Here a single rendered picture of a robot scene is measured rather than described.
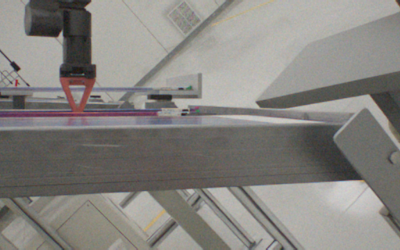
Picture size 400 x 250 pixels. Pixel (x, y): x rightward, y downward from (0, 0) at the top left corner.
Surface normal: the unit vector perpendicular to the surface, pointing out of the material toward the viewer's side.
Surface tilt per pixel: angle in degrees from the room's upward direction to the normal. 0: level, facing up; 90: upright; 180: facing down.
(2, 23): 90
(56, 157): 90
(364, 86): 90
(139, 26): 90
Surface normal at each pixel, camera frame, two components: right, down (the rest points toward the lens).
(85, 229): 0.29, 0.05
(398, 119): -0.65, 0.68
